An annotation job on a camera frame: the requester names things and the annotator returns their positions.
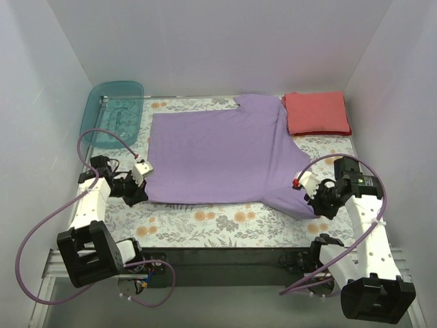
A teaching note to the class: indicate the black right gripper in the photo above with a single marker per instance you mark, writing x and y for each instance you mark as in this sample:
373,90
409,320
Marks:
315,206

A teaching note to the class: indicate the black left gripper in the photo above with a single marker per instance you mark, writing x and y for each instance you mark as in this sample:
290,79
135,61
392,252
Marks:
137,194

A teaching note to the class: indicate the purple t shirt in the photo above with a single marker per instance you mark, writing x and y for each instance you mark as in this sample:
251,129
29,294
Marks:
229,156

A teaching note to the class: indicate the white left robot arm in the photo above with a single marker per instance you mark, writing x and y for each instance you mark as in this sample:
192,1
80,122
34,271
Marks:
88,250

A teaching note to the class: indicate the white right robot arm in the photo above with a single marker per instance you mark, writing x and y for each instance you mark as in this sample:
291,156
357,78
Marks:
371,285

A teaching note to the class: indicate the floral patterned table mat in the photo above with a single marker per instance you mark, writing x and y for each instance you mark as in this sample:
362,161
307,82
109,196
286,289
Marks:
215,225

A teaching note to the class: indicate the teal plastic bin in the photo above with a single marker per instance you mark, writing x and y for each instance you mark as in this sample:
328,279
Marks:
112,115

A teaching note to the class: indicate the folded red t shirt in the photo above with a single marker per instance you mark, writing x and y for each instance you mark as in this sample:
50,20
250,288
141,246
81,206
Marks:
322,113

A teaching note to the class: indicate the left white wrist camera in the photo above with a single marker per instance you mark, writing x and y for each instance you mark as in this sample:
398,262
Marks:
140,170

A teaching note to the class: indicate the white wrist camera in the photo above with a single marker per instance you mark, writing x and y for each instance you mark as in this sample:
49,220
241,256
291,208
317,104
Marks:
307,181
140,170

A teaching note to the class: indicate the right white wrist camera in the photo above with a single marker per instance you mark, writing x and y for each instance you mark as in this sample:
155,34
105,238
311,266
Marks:
307,181

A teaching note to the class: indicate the aluminium frame rail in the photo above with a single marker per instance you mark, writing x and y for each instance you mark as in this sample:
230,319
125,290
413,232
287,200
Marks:
295,260

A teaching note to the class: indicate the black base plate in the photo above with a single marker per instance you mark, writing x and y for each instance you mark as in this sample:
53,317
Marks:
225,276

